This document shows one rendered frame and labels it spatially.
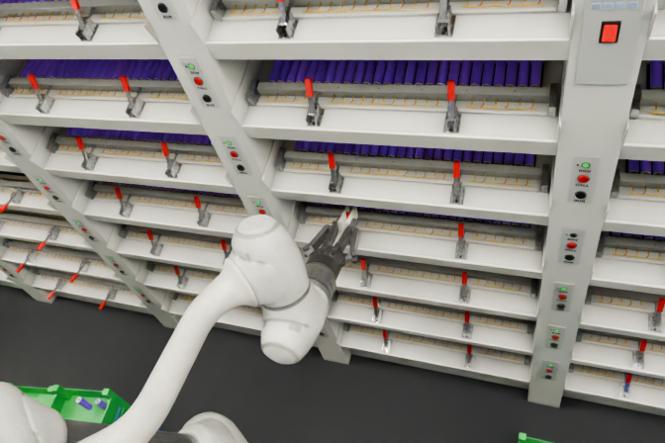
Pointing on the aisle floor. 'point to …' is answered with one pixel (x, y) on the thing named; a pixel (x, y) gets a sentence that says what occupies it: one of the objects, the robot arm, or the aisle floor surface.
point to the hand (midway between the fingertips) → (347, 219)
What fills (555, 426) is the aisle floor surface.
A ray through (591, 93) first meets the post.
